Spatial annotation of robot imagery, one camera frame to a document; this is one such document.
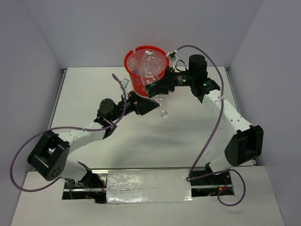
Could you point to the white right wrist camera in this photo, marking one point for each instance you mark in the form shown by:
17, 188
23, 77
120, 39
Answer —
173, 58

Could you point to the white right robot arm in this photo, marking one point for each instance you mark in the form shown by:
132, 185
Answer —
245, 139

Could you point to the green label plastic bottle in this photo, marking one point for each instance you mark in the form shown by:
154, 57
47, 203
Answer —
162, 109

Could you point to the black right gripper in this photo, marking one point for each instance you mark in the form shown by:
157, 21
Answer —
162, 87

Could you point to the clear bottle white cap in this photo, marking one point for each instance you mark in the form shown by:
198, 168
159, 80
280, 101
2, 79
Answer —
144, 65

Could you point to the aluminium rail frame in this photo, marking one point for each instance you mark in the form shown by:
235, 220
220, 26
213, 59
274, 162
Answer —
57, 97

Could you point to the silver foil covered panel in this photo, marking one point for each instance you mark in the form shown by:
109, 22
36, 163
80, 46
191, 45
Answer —
148, 186

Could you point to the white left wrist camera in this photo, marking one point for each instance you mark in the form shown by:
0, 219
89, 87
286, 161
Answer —
125, 83

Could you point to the red mesh plastic bin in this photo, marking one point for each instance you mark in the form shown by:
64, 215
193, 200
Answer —
136, 80

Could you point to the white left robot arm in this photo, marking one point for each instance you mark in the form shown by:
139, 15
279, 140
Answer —
50, 155

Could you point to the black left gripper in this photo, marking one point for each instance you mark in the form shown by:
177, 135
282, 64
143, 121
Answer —
144, 105

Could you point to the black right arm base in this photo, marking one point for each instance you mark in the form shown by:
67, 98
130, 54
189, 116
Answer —
216, 180

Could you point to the blue label plastic bottle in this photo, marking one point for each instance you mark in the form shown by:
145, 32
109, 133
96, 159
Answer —
133, 66

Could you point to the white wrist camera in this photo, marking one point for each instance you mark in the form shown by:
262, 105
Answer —
173, 58
125, 83

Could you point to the clear wide-mouth plastic jar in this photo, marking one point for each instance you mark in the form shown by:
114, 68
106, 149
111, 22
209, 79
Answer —
154, 62

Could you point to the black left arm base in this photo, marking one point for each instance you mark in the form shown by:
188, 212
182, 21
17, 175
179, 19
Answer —
93, 188

